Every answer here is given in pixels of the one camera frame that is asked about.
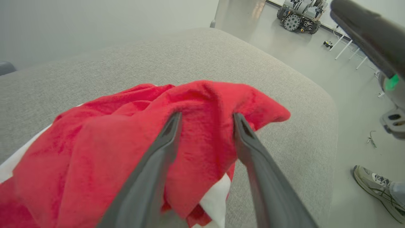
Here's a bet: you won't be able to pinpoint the thin floor cable scrap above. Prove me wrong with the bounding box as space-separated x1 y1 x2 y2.
367 130 377 149

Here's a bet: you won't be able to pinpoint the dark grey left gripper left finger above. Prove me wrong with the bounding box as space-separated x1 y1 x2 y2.
97 112 183 228

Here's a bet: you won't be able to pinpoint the white table frame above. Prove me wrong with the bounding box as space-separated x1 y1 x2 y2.
329 27 380 71

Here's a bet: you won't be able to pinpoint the grey fabric sofa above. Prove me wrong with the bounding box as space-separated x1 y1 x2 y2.
0 27 339 228

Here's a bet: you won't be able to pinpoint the grey white sneaker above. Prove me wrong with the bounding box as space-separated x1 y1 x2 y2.
353 165 405 224

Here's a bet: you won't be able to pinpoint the grey trouser leg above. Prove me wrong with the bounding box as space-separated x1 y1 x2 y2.
389 181 405 208

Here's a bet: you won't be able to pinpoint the red shorts with white trim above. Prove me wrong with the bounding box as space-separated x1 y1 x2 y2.
13 80 291 228

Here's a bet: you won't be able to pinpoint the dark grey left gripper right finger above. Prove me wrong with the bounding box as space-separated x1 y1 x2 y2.
233 113 319 228

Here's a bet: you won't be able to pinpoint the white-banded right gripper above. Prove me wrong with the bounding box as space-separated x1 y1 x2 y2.
330 0 405 140

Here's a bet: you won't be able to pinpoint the red white basketball jersey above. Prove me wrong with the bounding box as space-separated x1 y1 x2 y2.
0 83 236 228

